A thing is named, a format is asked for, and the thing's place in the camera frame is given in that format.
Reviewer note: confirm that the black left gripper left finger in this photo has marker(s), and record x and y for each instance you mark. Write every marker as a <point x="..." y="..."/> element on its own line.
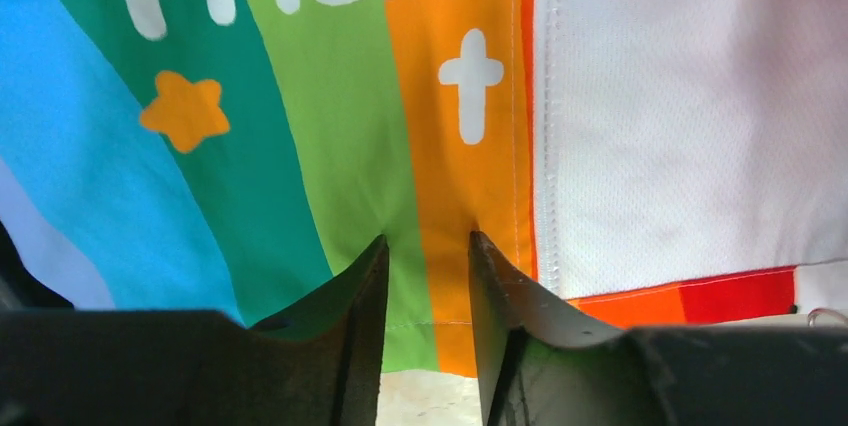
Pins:
<point x="316" y="362"/>

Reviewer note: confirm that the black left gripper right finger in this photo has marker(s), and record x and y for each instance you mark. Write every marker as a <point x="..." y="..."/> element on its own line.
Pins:
<point x="541" y="361"/>

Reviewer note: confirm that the rainbow and white kids jacket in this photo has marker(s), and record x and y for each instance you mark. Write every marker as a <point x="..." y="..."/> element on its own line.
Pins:
<point x="649" y="161"/>

